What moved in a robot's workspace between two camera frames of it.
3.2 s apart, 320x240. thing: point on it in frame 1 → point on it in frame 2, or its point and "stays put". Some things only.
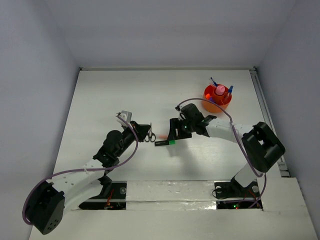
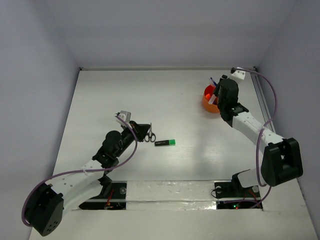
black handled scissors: x=150 y=135 stays put
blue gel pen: x=214 y=82 stays put
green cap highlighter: x=164 y=142 stays put
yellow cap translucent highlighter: x=163 y=136 → x=212 y=99
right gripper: x=175 y=123 → x=217 y=88
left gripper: x=137 y=130 stays put
